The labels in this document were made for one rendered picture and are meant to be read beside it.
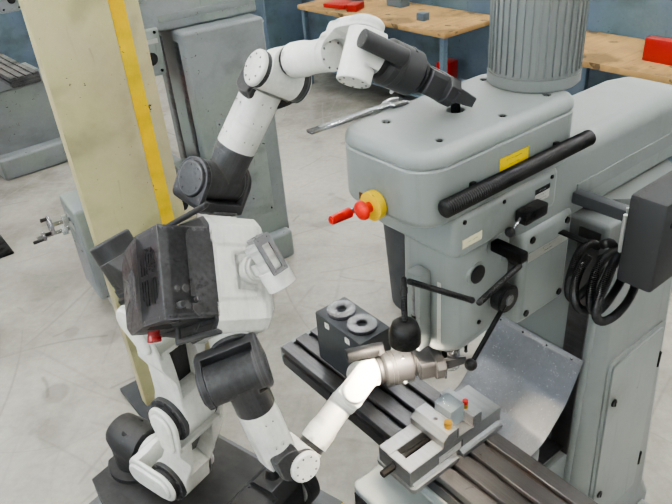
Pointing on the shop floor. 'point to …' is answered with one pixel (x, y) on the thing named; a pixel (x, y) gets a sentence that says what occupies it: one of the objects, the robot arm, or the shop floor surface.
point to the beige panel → (108, 127)
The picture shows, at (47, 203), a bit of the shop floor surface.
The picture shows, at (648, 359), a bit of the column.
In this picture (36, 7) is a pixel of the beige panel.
